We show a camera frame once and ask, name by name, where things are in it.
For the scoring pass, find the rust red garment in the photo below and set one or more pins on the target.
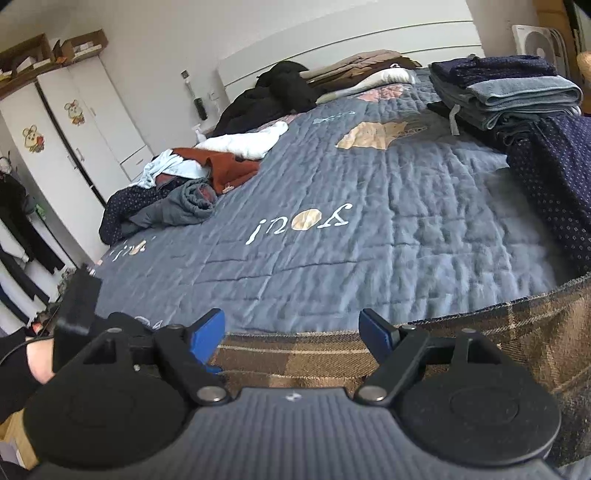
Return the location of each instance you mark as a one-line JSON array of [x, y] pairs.
[[226, 166]]

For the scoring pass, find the white fan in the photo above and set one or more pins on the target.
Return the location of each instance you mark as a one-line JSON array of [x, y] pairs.
[[535, 44]]

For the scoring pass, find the brown plaid scarf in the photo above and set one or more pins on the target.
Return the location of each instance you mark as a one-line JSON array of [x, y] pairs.
[[508, 332]]

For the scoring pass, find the black hairbrush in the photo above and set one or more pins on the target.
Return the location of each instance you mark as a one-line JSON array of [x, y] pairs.
[[200, 107]]

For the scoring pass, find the white wardrobe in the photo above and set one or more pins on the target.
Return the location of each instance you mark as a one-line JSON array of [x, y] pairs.
[[69, 161]]

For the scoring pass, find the light blue garment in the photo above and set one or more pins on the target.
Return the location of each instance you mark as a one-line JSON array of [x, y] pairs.
[[161, 168]]

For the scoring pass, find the folded beige blanket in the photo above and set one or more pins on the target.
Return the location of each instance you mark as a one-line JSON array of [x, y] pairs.
[[360, 62]]

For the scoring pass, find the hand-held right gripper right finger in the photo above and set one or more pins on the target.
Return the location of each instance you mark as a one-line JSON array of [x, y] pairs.
[[376, 339]]

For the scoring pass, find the white garment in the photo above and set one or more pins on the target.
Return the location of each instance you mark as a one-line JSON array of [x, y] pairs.
[[244, 141]]

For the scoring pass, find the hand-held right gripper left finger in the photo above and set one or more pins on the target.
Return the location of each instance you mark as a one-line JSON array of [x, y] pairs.
[[205, 337]]

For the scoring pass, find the navy dotted scarf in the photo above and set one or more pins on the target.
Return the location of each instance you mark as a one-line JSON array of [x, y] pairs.
[[549, 203]]

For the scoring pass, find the mouse sticker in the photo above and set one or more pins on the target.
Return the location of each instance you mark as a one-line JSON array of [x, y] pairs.
[[75, 113], [33, 138]]

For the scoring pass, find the crumpled navy dotted garment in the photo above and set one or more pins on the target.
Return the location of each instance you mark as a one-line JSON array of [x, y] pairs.
[[124, 207]]

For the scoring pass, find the folded navy garment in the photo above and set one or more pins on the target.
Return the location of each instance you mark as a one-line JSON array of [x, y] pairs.
[[498, 69]]

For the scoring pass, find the white headboard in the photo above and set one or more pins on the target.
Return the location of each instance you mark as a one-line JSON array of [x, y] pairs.
[[369, 46]]

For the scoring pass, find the folded dark grey garment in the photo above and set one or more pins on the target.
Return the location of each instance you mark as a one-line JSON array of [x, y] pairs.
[[452, 94]]

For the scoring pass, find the black hanging clothes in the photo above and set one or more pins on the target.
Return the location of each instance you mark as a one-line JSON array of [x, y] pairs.
[[18, 221]]

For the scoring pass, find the person's left forearm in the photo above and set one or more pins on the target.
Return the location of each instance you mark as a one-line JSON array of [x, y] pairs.
[[18, 374]]

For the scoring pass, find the cardboard box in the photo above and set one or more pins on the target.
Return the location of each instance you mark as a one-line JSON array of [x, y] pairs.
[[23, 57], [81, 46]]

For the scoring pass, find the wicker basket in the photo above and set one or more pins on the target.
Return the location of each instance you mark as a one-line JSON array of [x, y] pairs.
[[585, 67]]

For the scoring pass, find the grey-blue quilt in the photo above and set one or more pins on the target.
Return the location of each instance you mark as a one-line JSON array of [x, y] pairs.
[[346, 258]]

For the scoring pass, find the black jacket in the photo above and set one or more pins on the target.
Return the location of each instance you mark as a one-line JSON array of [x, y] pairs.
[[268, 99]]

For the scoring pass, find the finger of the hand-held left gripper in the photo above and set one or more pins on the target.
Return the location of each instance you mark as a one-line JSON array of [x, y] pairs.
[[131, 323]]

